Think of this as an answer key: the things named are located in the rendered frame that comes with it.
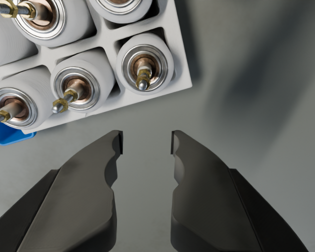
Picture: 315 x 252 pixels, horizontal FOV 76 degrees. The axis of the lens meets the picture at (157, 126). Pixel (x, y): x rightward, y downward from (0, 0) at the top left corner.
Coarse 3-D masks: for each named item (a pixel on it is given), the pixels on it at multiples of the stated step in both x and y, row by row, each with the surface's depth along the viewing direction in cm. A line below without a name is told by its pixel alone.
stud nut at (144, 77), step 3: (141, 75) 25; (144, 75) 25; (138, 78) 25; (141, 78) 25; (144, 78) 25; (147, 78) 25; (138, 81) 25; (147, 81) 25; (150, 81) 25; (135, 84) 25; (138, 84) 25; (147, 84) 25; (147, 87) 25
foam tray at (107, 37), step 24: (168, 0) 34; (96, 24) 36; (120, 24) 46; (144, 24) 36; (168, 24) 36; (48, 48) 38; (72, 48) 38; (168, 48) 42; (0, 72) 39; (120, 96) 42; (144, 96) 42; (48, 120) 44; (72, 120) 44
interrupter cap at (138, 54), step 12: (132, 48) 31; (144, 48) 31; (156, 48) 31; (132, 60) 32; (144, 60) 32; (156, 60) 32; (132, 72) 33; (156, 72) 33; (132, 84) 34; (156, 84) 34
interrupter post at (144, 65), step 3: (141, 63) 31; (144, 63) 31; (147, 63) 31; (138, 66) 31; (141, 66) 30; (144, 66) 30; (147, 66) 30; (150, 66) 32; (138, 69) 30; (147, 69) 30; (150, 69) 30; (150, 72) 30; (150, 75) 30
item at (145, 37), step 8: (144, 32) 40; (152, 32) 44; (128, 40) 32; (136, 40) 31; (144, 40) 31; (152, 40) 31; (160, 40) 33; (120, 48) 32; (128, 48) 31; (160, 48) 31; (120, 56) 32; (168, 56) 32; (120, 64) 32; (168, 64) 32; (120, 72) 33; (168, 72) 33; (120, 80) 34; (168, 80) 34; (128, 88) 34; (160, 88) 34
